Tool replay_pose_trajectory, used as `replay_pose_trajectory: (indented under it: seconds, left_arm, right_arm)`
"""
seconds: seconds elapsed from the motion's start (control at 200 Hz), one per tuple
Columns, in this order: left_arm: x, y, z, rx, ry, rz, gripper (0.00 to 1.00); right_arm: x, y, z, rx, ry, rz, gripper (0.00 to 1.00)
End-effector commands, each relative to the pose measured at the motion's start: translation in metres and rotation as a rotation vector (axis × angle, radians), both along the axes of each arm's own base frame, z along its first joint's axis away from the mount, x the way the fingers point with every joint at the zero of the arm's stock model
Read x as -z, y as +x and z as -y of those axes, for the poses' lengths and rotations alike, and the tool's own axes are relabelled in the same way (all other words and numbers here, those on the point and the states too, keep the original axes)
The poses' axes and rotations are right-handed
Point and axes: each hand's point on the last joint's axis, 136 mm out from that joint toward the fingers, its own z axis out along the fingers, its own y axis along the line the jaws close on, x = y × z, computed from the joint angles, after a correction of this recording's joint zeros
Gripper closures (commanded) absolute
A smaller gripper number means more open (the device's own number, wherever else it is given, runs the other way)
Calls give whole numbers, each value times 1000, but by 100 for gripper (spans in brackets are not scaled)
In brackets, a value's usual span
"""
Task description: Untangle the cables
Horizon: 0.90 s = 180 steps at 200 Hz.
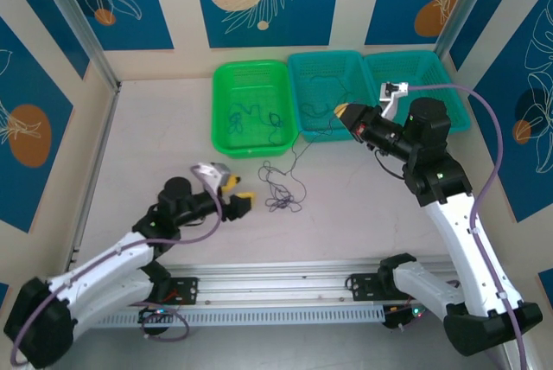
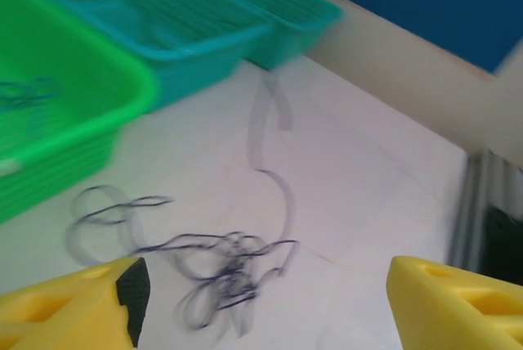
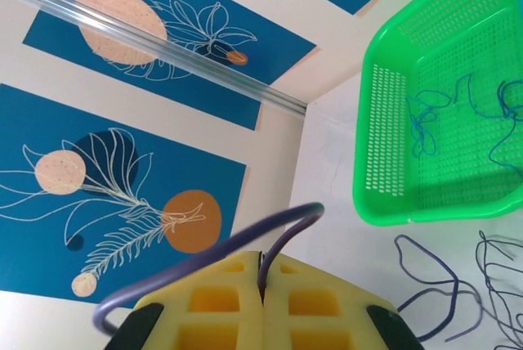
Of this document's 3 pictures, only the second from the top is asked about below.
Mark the aluminium table side rail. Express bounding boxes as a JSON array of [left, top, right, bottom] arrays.
[[447, 149, 498, 271]]

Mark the green plastic basket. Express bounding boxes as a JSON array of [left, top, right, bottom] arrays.
[[0, 0, 160, 227]]

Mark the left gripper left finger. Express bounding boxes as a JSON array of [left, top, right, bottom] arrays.
[[0, 255, 152, 350]]

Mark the thin dark green cable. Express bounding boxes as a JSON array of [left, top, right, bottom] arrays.
[[247, 71, 297, 277]]

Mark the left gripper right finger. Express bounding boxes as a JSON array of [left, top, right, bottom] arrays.
[[386, 255, 523, 350]]

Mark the teal plastic basket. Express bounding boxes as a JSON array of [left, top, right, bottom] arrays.
[[220, 0, 345, 72], [11, 0, 279, 112]]

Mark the thin blue cable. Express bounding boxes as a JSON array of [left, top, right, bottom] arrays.
[[67, 184, 302, 341]]

